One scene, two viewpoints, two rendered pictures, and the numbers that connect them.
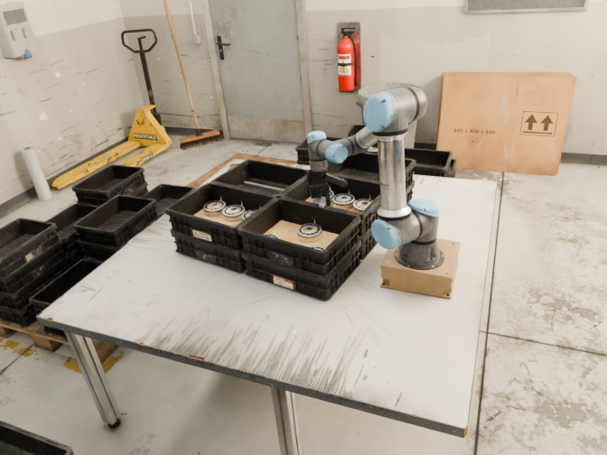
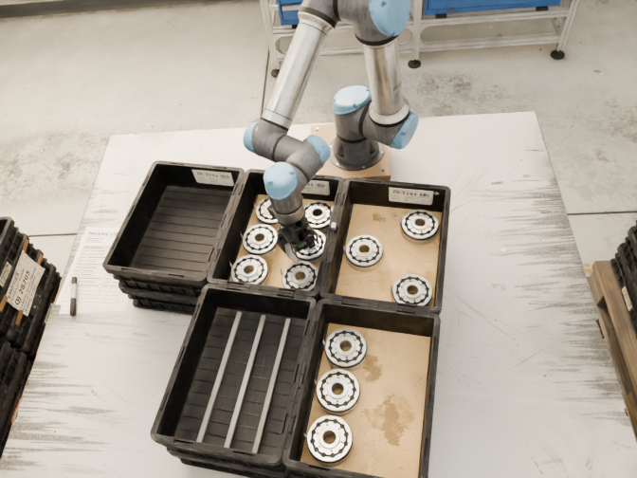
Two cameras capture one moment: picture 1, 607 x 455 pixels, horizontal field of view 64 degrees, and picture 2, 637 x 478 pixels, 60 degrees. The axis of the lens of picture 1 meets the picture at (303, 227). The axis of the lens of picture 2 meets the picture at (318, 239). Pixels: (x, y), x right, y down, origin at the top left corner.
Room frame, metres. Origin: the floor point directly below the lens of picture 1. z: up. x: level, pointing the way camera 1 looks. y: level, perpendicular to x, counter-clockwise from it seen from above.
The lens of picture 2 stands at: (2.04, 0.75, 2.11)
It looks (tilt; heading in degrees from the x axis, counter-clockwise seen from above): 54 degrees down; 254
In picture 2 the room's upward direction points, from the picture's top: 9 degrees counter-clockwise
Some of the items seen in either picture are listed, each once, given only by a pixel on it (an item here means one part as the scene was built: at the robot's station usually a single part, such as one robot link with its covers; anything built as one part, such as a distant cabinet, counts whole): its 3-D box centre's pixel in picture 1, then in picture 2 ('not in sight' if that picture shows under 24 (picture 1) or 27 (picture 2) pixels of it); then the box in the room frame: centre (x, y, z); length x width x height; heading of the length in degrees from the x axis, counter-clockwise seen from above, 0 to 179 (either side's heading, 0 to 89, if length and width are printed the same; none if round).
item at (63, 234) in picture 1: (78, 242); not in sight; (2.70, 1.45, 0.31); 0.40 x 0.30 x 0.34; 156
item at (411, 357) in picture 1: (308, 298); (319, 361); (1.89, 0.01, 0.35); 1.60 x 1.60 x 0.70; 66
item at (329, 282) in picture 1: (302, 258); not in sight; (1.64, 0.02, 0.76); 0.40 x 0.30 x 0.12; 56
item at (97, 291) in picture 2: not in sight; (101, 266); (2.43, -0.44, 0.70); 0.33 x 0.23 x 0.01; 66
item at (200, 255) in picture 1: (227, 236); not in sight; (1.87, 0.35, 0.76); 0.40 x 0.30 x 0.12; 56
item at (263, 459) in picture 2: (262, 178); (239, 365); (2.11, 0.18, 0.92); 0.40 x 0.30 x 0.02; 56
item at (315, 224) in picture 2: not in sight; (318, 213); (1.76, -0.20, 0.86); 0.10 x 0.10 x 0.01
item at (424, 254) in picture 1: (420, 245); (354, 138); (1.53, -0.44, 0.85); 0.15 x 0.15 x 0.10
